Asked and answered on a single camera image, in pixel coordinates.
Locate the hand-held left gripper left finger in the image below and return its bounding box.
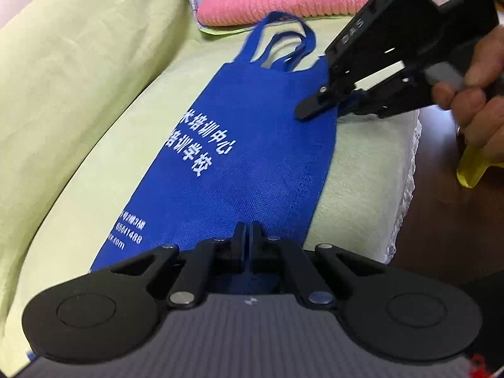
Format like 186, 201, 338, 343
90, 222, 250, 310

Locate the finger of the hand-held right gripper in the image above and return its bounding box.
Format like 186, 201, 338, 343
295, 82, 350, 121
339, 72, 434, 120

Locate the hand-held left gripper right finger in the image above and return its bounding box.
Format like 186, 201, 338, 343
250, 221, 390, 310

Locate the blue shopping bag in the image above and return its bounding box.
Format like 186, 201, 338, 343
90, 11, 340, 296

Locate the person's right hand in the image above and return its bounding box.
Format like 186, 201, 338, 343
430, 25, 504, 163

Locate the pink ribbed blanket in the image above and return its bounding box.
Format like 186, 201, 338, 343
196, 0, 388, 27

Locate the yellow plastic object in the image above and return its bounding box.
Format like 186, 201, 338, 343
456, 144, 495, 189

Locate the green sofa cover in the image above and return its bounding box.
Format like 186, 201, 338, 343
0, 0, 422, 363

